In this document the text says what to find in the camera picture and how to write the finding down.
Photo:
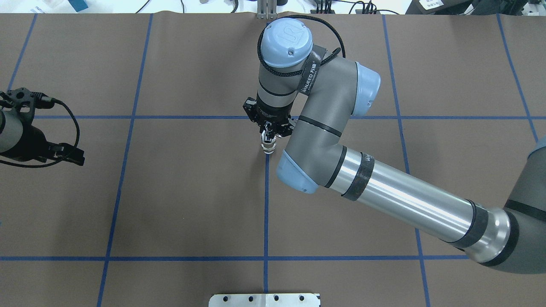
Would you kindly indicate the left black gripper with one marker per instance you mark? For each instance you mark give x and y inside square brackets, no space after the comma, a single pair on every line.
[33,142]

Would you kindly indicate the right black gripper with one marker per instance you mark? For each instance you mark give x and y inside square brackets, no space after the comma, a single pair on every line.
[268,117]

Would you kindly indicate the white PPR valve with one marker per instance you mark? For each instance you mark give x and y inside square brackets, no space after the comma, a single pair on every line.
[268,142]

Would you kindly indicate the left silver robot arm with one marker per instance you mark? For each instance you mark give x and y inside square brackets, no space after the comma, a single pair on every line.
[25,146]

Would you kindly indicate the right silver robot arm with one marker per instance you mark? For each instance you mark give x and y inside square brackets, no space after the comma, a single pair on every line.
[308,94]

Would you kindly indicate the brown paper table cover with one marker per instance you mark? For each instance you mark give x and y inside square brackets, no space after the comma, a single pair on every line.
[176,201]

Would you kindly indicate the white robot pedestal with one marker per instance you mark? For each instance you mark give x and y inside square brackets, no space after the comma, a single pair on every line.
[266,300]

